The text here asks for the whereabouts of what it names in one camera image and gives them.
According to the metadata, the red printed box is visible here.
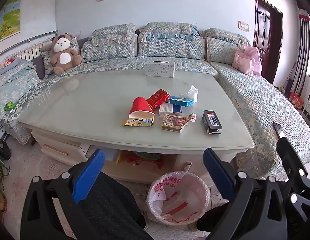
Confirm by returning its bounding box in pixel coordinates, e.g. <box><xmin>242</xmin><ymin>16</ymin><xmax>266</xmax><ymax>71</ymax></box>
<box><xmin>289</xmin><ymin>92</ymin><xmax>305</xmax><ymax>110</ymax></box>

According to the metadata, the bin with printed liner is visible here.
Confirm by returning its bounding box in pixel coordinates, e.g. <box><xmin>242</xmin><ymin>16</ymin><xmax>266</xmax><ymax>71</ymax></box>
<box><xmin>146</xmin><ymin>171</ymin><xmax>211</xmax><ymax>224</ymax></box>

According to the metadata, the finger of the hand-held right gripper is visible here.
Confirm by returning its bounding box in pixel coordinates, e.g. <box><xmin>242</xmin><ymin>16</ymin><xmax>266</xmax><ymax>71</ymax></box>
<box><xmin>273</xmin><ymin>122</ymin><xmax>310</xmax><ymax>232</ymax></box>

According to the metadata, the green dish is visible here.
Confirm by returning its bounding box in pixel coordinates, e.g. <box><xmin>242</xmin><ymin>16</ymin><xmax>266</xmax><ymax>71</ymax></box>
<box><xmin>134</xmin><ymin>151</ymin><xmax>160</xmax><ymax>161</ymax></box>

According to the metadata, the pink bag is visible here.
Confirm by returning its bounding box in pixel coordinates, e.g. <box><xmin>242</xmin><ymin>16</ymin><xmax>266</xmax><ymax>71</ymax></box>
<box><xmin>232</xmin><ymin>45</ymin><xmax>263</xmax><ymax>77</ymax></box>

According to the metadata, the gold snack wrapper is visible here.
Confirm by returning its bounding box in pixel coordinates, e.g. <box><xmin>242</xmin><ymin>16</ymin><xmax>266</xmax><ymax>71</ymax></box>
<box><xmin>121</xmin><ymin>117</ymin><xmax>155</xmax><ymax>127</ymax></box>

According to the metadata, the brown teddy bear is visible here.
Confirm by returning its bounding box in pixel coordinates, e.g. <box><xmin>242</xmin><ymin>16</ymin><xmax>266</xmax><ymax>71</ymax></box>
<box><xmin>40</xmin><ymin>32</ymin><xmax>82</xmax><ymax>75</ymax></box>

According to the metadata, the potted plant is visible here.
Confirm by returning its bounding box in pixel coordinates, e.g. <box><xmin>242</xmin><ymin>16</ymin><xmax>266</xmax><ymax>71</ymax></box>
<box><xmin>0</xmin><ymin>155</ymin><xmax>9</xmax><ymax>213</ymax></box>

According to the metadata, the patterned tissue box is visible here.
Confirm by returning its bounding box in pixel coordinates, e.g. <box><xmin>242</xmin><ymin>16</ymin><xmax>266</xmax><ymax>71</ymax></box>
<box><xmin>145</xmin><ymin>60</ymin><xmax>176</xmax><ymax>77</ymax></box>

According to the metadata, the dark wooden door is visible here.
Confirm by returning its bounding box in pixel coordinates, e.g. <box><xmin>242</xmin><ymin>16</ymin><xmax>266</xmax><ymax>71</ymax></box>
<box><xmin>252</xmin><ymin>0</ymin><xmax>284</xmax><ymax>84</ymax></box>

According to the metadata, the landscape wall picture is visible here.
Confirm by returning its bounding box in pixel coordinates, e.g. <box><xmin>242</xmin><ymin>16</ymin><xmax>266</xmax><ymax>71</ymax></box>
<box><xmin>0</xmin><ymin>0</ymin><xmax>22</xmax><ymax>45</ymax></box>

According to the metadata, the quilted blue-green sofa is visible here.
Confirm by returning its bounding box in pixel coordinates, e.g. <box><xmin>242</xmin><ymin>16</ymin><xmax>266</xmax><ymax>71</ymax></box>
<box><xmin>0</xmin><ymin>22</ymin><xmax>310</xmax><ymax>180</ymax></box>

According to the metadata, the brown patterned cigarette box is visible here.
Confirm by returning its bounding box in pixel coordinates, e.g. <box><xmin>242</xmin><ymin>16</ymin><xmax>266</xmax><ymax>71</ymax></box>
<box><xmin>161</xmin><ymin>114</ymin><xmax>189</xmax><ymax>133</ymax></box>

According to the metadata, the pale glass-top coffee table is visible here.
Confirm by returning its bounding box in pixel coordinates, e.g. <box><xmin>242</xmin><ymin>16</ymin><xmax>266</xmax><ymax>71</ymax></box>
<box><xmin>17</xmin><ymin>69</ymin><xmax>255</xmax><ymax>184</ymax></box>

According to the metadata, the coffee table drawer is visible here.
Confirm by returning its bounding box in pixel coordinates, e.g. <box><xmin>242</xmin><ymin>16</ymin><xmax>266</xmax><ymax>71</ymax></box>
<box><xmin>41</xmin><ymin>140</ymin><xmax>83</xmax><ymax>167</ymax></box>

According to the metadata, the red plastic item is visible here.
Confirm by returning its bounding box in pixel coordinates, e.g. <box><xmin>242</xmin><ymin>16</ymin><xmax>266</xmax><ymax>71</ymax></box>
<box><xmin>126</xmin><ymin>155</ymin><xmax>163</xmax><ymax>171</ymax></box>

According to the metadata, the white tissue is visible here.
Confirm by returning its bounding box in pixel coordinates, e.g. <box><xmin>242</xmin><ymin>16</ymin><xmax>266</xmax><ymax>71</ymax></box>
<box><xmin>179</xmin><ymin>84</ymin><xmax>199</xmax><ymax>103</ymax></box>

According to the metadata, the broom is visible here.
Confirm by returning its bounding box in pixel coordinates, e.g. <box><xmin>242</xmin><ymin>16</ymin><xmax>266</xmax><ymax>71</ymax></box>
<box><xmin>280</xmin><ymin>62</ymin><xmax>296</xmax><ymax>94</ymax></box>

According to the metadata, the red cigarette box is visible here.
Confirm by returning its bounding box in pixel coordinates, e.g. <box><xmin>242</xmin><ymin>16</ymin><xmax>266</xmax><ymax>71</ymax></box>
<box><xmin>146</xmin><ymin>89</ymin><xmax>170</xmax><ymax>108</ymax></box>

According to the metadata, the white furniture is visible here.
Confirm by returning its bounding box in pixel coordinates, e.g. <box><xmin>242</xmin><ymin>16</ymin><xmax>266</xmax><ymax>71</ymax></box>
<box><xmin>302</xmin><ymin>90</ymin><xmax>310</xmax><ymax>120</ymax></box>

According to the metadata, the blue cartoon medicine box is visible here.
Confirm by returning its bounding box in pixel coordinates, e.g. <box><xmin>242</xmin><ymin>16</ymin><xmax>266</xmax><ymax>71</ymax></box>
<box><xmin>167</xmin><ymin>96</ymin><xmax>195</xmax><ymax>107</ymax></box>

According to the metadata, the metal wall pipe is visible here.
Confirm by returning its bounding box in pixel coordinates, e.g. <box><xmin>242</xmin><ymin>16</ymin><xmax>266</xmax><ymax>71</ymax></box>
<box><xmin>0</xmin><ymin>30</ymin><xmax>59</xmax><ymax>55</ymax></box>

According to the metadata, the white radiator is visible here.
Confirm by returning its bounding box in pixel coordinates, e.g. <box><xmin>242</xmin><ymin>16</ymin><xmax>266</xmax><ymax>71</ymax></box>
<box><xmin>16</xmin><ymin>46</ymin><xmax>42</xmax><ymax>61</ymax></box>

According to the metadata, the black box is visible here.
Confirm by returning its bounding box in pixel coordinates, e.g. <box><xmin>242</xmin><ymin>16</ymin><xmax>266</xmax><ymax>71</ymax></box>
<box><xmin>202</xmin><ymin>110</ymin><xmax>223</xmax><ymax>134</ymax></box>

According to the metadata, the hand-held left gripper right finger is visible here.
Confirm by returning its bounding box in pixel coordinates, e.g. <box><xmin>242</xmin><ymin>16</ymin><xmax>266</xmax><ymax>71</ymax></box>
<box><xmin>203</xmin><ymin>148</ymin><xmax>288</xmax><ymax>240</ymax></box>

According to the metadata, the person's left leg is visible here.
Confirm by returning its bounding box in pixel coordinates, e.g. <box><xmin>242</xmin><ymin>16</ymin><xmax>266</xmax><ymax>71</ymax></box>
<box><xmin>79</xmin><ymin>172</ymin><xmax>152</xmax><ymax>240</ymax></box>

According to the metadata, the striped curtain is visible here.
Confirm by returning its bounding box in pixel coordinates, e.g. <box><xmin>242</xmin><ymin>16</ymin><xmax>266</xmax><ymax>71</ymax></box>
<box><xmin>291</xmin><ymin>0</ymin><xmax>310</xmax><ymax>97</ymax></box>

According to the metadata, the white and blue flat box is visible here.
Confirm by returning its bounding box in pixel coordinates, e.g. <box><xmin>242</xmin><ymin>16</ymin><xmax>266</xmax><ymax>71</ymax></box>
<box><xmin>159</xmin><ymin>103</ymin><xmax>183</xmax><ymax>117</ymax></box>

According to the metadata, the red paper cup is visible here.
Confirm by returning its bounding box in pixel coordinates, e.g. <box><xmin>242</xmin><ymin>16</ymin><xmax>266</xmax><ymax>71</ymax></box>
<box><xmin>129</xmin><ymin>97</ymin><xmax>156</xmax><ymax>119</ymax></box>

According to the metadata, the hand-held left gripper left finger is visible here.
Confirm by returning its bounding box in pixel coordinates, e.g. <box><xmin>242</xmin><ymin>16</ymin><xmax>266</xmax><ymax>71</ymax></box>
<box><xmin>20</xmin><ymin>149</ymin><xmax>105</xmax><ymax>240</ymax></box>

